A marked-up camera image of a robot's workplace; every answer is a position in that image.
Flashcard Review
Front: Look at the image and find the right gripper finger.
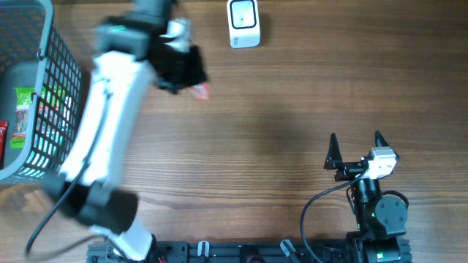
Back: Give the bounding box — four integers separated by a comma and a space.
323, 133, 343, 170
374, 131, 399, 160

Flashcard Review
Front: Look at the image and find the small orange white packet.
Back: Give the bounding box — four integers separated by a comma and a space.
191, 82, 211, 101

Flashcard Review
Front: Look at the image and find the green candy bag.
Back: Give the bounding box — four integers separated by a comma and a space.
10, 87, 67, 150

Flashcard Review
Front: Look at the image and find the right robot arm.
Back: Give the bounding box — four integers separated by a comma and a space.
324, 131, 409, 262

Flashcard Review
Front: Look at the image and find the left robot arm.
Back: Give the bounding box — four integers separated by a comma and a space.
42, 0, 209, 262

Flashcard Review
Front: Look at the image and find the white barcode scanner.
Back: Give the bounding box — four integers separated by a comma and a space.
226, 0, 261, 49

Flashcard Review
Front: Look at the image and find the grey plastic shopping basket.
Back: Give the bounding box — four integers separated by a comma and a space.
1, 1, 83, 185

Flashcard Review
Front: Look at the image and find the red snack bar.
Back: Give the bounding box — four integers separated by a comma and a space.
0, 121, 8, 165

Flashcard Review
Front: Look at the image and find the right black cable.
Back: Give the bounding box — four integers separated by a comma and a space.
299, 169, 369, 263

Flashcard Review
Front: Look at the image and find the black cable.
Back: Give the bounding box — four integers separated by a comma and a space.
24, 160, 121, 256
299, 169, 369, 263

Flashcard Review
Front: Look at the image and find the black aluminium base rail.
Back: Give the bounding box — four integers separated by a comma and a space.
86, 239, 413, 263

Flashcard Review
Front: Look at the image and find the left black cable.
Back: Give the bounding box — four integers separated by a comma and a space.
24, 160, 121, 256

